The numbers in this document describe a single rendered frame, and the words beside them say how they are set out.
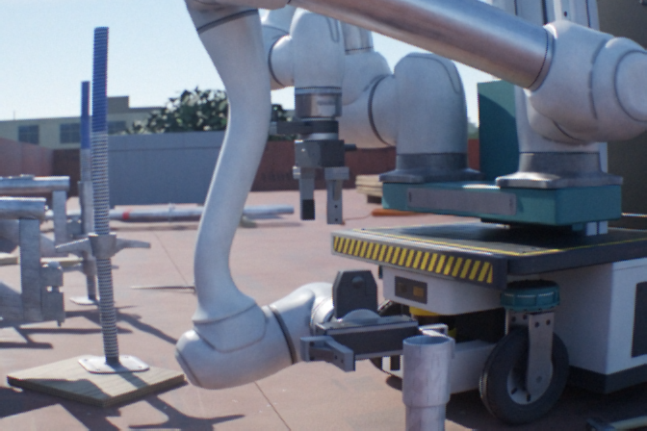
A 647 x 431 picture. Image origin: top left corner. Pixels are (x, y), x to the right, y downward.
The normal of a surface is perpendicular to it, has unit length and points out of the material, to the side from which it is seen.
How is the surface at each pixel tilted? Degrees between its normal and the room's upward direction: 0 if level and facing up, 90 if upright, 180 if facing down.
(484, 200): 90
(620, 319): 90
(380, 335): 90
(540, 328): 90
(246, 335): 78
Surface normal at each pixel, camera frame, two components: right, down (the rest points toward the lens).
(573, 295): -0.93, 0.04
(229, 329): 0.20, -0.13
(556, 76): -0.58, 0.14
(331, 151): 0.37, 0.02
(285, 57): -0.75, 0.03
